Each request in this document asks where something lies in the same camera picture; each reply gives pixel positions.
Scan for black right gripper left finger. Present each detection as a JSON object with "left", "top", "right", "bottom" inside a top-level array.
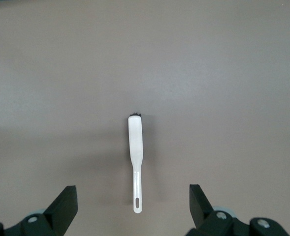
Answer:
[{"left": 0, "top": 185, "right": 79, "bottom": 236}]

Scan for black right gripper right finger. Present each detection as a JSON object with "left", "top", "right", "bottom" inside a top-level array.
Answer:
[{"left": 186, "top": 183, "right": 290, "bottom": 236}]

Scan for beige brush black bristles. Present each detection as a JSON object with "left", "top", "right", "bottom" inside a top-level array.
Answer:
[{"left": 128, "top": 111, "right": 144, "bottom": 214}]

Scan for brown table mat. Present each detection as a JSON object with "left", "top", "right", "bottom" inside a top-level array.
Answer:
[{"left": 0, "top": 0, "right": 290, "bottom": 236}]

